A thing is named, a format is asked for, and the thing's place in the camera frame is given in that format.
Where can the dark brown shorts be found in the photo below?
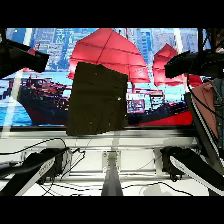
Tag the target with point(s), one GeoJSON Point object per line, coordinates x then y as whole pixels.
{"type": "Point", "coordinates": [96, 100]}

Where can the pink garment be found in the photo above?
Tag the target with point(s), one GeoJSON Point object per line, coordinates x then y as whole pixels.
{"type": "Point", "coordinates": [204, 100]}

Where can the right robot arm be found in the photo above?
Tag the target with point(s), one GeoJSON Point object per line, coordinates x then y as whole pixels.
{"type": "Point", "coordinates": [200, 63]}

